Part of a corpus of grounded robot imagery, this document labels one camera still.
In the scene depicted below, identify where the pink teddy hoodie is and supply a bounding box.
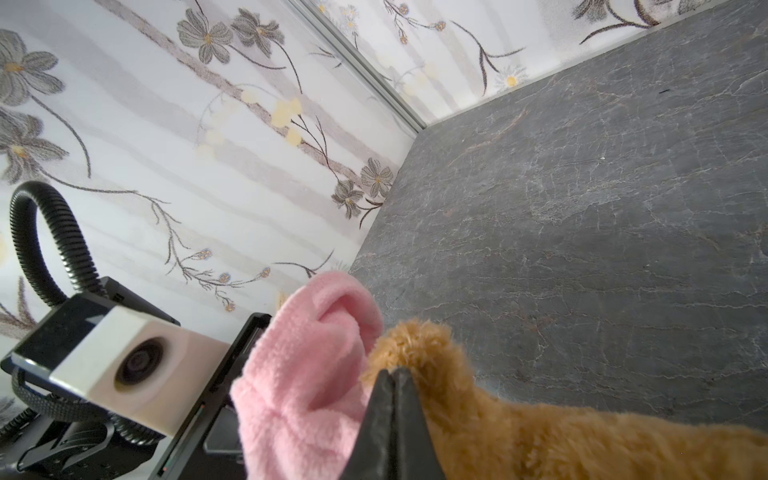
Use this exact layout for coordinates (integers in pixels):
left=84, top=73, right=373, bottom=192
left=230, top=271, right=383, bottom=479

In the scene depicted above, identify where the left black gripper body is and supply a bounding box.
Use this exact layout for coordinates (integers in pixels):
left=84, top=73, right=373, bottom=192
left=149, top=313, right=272, bottom=479

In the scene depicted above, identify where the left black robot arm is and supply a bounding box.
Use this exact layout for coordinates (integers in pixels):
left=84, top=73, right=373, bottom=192
left=1, top=313, right=272, bottom=479

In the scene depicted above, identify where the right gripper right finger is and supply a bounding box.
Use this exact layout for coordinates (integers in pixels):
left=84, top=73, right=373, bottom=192
left=394, top=368, right=446, bottom=480

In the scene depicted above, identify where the black corrugated cable hose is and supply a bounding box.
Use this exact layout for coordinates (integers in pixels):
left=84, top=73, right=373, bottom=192
left=8, top=181, right=157, bottom=448

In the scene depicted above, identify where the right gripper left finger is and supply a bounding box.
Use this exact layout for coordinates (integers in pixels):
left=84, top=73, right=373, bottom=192
left=340, top=370, right=396, bottom=480

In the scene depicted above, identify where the brown teddy bear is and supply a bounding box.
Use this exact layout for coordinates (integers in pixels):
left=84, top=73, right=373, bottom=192
left=361, top=319, right=767, bottom=479

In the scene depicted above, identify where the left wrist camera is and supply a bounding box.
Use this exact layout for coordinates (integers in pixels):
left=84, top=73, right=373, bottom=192
left=9, top=293, right=229, bottom=436

